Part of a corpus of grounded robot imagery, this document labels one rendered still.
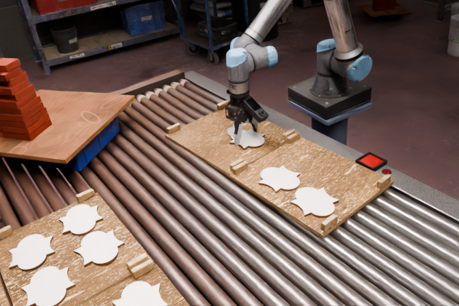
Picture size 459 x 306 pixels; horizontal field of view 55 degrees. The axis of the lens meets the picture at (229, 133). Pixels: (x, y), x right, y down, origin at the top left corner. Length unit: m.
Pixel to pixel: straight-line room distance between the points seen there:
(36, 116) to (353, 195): 1.18
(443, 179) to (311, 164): 1.73
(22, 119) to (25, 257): 0.56
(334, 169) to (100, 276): 0.81
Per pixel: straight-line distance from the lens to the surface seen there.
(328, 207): 1.38
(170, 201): 1.49
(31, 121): 1.80
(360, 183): 1.50
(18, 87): 1.76
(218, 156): 1.64
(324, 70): 2.00
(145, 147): 1.81
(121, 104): 1.91
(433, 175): 3.22
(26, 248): 1.46
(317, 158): 1.60
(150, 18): 5.89
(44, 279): 1.34
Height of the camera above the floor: 1.84
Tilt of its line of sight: 31 degrees down
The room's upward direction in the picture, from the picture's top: 6 degrees counter-clockwise
